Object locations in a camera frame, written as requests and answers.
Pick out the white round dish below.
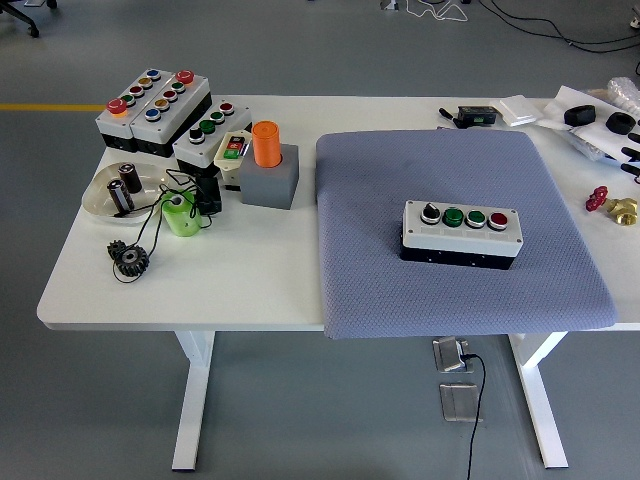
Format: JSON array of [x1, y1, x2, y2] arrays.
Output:
[[81, 160, 174, 226]]

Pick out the black office chair base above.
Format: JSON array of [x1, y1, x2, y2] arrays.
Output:
[[0, 0, 59, 39]]

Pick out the five-button box red mushroom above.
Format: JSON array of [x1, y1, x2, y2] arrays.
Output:
[[94, 67, 176, 151], [128, 69, 212, 157]]

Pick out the white paper sheet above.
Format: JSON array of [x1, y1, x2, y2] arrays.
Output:
[[542, 84, 640, 166]]

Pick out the black floor power cable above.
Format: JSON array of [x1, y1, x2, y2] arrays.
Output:
[[459, 353, 487, 480]]

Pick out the brass valve red handle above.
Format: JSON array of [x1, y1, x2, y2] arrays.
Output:
[[585, 185, 639, 227]]

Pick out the brown capacitor cylinder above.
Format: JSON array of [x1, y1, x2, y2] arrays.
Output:
[[117, 162, 145, 195], [106, 178, 136, 214]]

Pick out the white floor cable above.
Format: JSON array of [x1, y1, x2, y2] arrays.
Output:
[[404, 0, 471, 24]]

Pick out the closed metal floor plate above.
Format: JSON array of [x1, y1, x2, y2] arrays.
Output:
[[438, 382, 484, 424]]

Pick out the green plastic spool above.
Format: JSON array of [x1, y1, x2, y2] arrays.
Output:
[[159, 191, 204, 238]]

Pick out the black floor cables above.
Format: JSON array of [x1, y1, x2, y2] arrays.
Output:
[[479, 0, 640, 54]]

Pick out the large black gear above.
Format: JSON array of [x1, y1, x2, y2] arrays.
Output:
[[113, 245, 151, 277]]

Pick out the four-button control box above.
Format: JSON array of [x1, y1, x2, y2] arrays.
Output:
[[172, 99, 254, 177], [399, 199, 524, 272]]

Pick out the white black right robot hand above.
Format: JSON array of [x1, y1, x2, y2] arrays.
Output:
[[618, 145, 640, 185]]

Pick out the cream red-green switch box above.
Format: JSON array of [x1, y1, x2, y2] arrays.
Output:
[[213, 130, 253, 191]]

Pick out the black rubber ring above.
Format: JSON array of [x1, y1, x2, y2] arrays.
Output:
[[563, 103, 599, 127], [605, 112, 637, 136]]

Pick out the thin black cord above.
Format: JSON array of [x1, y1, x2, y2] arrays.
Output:
[[110, 167, 224, 285]]

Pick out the black power adapter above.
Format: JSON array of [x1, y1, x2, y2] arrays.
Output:
[[194, 174, 224, 217]]

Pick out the clear bubble wrap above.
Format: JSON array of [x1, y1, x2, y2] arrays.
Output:
[[607, 75, 640, 109]]

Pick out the grey block holder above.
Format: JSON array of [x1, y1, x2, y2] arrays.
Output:
[[238, 143, 301, 210]]

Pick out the white table leg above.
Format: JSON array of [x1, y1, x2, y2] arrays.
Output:
[[507, 332, 571, 470], [171, 330, 217, 473]]

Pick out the grey-blue textured mat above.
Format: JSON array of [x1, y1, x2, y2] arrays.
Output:
[[314, 128, 619, 341]]

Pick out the orange cylinder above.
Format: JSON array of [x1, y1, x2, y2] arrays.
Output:
[[250, 121, 284, 169]]

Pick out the open metal floor socket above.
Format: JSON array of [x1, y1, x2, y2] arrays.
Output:
[[430, 337, 474, 374]]

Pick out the black device green connector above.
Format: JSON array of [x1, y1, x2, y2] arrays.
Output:
[[457, 104, 501, 127]]

